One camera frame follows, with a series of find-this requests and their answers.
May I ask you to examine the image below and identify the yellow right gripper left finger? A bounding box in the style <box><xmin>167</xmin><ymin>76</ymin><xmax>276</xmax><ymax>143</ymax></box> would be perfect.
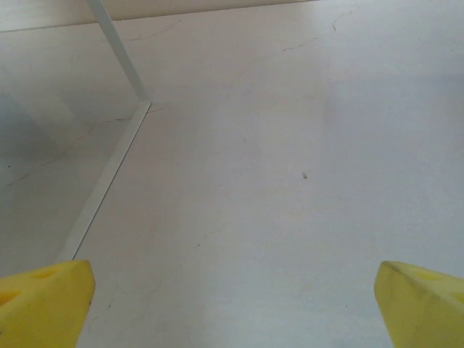
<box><xmin>0</xmin><ymin>259</ymin><xmax>96</xmax><ymax>348</ymax></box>

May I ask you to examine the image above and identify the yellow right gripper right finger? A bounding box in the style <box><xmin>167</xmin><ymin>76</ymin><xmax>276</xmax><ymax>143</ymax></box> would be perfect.
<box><xmin>373</xmin><ymin>260</ymin><xmax>464</xmax><ymax>348</ymax></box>

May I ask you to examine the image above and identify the wooden shelf with white frame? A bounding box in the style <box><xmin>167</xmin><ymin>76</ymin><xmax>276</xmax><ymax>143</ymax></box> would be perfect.
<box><xmin>54</xmin><ymin>0</ymin><xmax>152</xmax><ymax>264</ymax></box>

